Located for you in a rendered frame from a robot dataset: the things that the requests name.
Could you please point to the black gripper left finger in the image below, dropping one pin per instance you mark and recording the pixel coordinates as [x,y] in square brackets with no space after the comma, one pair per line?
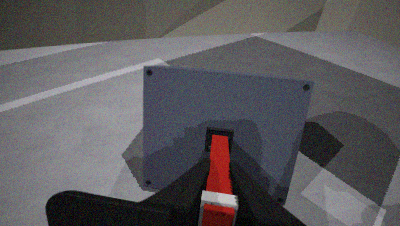
[178,204]

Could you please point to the grey sloped panel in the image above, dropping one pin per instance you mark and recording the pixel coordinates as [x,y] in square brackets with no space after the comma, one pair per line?
[262,115]

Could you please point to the red peg with white band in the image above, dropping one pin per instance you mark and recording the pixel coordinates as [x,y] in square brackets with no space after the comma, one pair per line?
[218,204]

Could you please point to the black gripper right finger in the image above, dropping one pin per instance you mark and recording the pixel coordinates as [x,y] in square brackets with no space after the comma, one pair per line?
[255,206]

